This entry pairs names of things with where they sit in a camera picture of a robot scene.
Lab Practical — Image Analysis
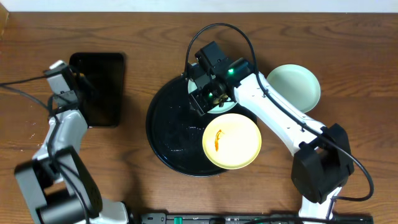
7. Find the mint green plate with stain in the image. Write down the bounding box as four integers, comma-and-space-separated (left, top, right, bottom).
188, 63, 236, 116

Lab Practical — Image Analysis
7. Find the light blue plate with stain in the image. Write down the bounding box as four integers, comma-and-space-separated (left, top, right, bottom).
267, 64, 321, 113

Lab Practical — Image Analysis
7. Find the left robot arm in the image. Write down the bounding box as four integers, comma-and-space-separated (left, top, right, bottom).
14, 60, 131, 223

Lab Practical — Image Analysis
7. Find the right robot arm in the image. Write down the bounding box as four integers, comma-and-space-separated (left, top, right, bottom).
184, 42, 354, 220

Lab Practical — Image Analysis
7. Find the round black tray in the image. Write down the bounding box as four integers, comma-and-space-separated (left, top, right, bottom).
145, 74, 257, 177

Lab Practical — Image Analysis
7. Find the black rectangular water basin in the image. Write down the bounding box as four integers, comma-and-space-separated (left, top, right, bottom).
69, 52, 126, 128

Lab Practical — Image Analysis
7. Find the yellow plate with stain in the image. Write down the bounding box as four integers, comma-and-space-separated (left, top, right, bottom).
202, 113, 262, 170

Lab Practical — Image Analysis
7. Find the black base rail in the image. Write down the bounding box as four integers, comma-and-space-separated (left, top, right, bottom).
132, 212, 374, 224

